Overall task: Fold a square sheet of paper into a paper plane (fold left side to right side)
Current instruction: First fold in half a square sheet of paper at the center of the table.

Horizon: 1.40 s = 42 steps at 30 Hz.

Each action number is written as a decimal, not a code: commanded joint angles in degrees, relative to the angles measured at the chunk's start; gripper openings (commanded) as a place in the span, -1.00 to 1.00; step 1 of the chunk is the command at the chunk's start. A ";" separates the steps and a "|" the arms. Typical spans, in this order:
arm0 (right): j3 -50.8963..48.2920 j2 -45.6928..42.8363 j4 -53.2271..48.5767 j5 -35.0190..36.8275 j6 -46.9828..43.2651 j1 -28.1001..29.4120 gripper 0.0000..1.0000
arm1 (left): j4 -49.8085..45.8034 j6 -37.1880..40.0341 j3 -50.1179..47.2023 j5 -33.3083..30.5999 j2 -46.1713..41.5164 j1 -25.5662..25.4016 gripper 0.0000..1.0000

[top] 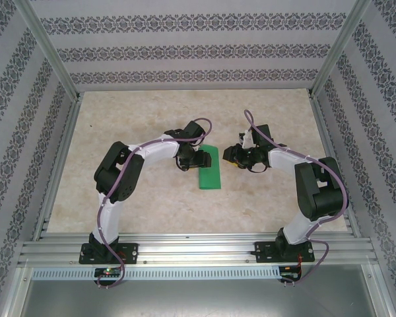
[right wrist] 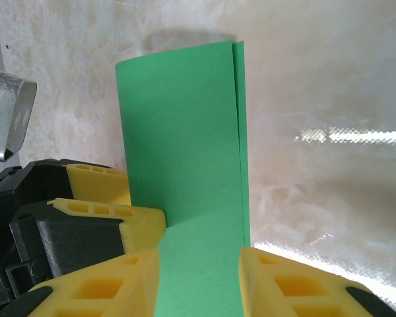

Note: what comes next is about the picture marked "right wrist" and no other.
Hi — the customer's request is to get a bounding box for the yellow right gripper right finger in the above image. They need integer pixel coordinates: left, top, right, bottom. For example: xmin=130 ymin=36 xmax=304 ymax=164
xmin=239 ymin=246 xmax=396 ymax=317

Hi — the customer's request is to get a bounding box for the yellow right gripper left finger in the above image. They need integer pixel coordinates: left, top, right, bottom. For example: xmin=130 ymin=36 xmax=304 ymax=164
xmin=0 ymin=247 xmax=160 ymax=317

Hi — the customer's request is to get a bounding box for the green cloth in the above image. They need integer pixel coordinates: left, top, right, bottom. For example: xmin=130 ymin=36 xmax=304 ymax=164
xmin=114 ymin=40 xmax=251 ymax=317

